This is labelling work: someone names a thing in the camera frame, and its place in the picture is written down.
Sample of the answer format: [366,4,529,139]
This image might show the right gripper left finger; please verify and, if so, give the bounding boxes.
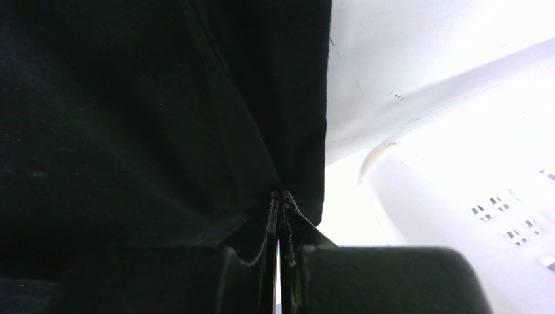
[223,191,279,313]

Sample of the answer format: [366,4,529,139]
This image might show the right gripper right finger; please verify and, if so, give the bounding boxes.
[279,190,336,313]

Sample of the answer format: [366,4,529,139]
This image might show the white plastic basket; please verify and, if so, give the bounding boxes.
[361,92,554,313]

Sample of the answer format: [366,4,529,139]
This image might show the black t shirt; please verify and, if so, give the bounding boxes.
[1,1,332,276]

